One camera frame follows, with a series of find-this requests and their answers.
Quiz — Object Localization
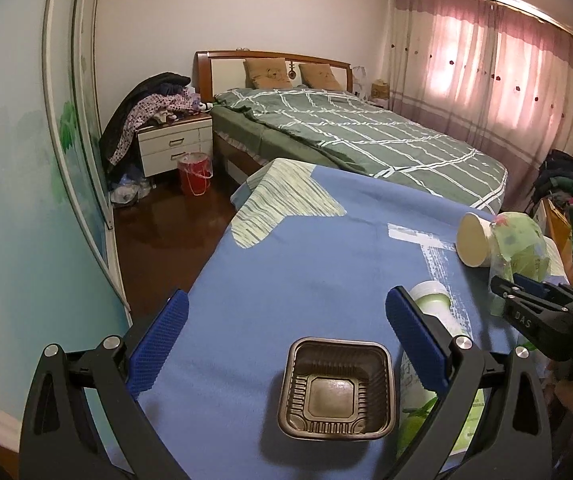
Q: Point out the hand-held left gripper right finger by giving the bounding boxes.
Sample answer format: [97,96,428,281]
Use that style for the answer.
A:
[385,286,552,480]

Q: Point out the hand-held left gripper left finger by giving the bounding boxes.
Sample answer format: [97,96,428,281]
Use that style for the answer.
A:
[19,289,190,480]

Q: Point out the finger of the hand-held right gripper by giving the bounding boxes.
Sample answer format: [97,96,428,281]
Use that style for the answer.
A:
[489,274,573,362]
[513,272,573,306]

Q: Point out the green and white plastic bottle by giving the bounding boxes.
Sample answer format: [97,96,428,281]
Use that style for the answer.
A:
[395,280,489,466]

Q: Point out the green plastic bag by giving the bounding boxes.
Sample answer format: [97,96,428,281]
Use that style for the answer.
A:
[489,211,552,318]

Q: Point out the brown plastic tray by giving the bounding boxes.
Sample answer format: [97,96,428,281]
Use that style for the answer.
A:
[277,337,397,441]

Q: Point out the beige paper cup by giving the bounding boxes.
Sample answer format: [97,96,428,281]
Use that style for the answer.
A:
[457,212,498,268]

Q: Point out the pile of dark bags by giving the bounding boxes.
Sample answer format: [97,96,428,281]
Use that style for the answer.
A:
[533,149,573,211]

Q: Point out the clear plastic bags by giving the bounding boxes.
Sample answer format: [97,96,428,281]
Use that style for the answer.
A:
[110,172,157,206]

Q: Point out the red bucket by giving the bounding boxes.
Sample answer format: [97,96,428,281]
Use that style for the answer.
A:
[177,152,214,197]

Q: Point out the white wooden nightstand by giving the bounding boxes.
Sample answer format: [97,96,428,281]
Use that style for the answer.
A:
[137,114,214,178]

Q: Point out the frosted glass sliding door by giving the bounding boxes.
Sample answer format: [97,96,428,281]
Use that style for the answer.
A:
[0,0,134,426]

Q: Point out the pink and beige curtain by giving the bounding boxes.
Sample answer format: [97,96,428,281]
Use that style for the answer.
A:
[385,0,573,186]

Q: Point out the green checked duvet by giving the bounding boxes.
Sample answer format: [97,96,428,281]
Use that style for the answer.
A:
[211,87,508,210]

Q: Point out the pile of clothes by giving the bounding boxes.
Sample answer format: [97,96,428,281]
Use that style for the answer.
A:
[100,72,212,176]

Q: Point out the brown bear pillow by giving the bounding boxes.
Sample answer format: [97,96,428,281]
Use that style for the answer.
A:
[244,58,292,90]
[299,62,344,91]

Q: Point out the wooden bed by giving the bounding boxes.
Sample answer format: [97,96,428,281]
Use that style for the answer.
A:
[194,50,508,211]

